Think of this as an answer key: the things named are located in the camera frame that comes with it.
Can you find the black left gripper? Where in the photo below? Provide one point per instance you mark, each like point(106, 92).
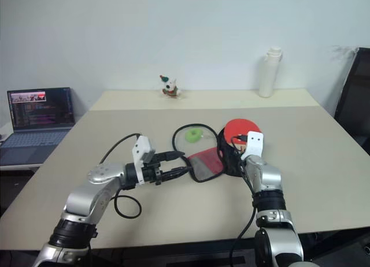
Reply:
point(151, 171)

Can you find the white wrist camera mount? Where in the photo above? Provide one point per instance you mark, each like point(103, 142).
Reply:
point(254, 142)
point(140, 148)

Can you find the open grey laptop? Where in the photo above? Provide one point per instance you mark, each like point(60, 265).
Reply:
point(40, 111)

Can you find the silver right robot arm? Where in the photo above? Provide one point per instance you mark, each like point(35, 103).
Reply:
point(271, 177)

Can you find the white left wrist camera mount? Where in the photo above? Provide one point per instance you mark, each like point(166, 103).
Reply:
point(140, 148)

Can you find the white plush dog toy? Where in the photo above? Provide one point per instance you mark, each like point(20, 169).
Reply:
point(170, 86)

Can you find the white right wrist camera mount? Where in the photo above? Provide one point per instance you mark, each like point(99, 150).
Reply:
point(254, 142)

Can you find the white water bottle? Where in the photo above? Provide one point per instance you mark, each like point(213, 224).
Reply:
point(269, 73)

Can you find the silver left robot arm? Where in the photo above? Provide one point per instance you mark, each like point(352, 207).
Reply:
point(86, 200)

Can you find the red table tennis paddle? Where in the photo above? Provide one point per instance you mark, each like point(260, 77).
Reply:
point(241, 126)

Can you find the black office chair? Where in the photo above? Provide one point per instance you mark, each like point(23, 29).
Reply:
point(354, 99)

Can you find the black red paddle case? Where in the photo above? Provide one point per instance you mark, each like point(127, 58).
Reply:
point(206, 163)

